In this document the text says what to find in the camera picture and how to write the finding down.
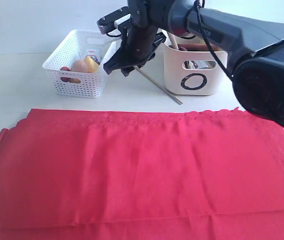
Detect white perforated plastic basket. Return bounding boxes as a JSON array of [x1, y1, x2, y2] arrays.
[[42, 29, 117, 99]]

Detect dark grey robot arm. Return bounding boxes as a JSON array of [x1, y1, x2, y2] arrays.
[[97, 0, 284, 127]]

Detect yellow lemon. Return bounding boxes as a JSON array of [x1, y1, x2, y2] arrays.
[[69, 78, 81, 84]]

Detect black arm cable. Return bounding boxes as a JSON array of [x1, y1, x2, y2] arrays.
[[104, 0, 284, 135]]

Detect cream plastic bin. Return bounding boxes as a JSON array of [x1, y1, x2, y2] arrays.
[[163, 37, 227, 96]]

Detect brown wooden plate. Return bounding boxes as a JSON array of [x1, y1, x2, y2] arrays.
[[178, 44, 209, 52]]

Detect blue white milk carton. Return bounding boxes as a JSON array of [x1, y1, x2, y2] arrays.
[[83, 49, 102, 65]]

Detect red sausage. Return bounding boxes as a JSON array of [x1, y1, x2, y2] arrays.
[[60, 66, 71, 83]]

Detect beige egg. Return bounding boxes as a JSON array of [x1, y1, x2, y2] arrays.
[[71, 59, 88, 73]]

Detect red table cloth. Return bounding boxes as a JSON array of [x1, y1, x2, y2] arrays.
[[0, 109, 284, 240]]

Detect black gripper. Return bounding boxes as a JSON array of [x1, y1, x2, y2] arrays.
[[103, 21, 167, 77]]

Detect brown wooden spoon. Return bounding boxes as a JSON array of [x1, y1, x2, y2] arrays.
[[168, 33, 187, 51]]

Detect shiny steel cup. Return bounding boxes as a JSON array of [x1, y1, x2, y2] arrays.
[[188, 60, 211, 69]]

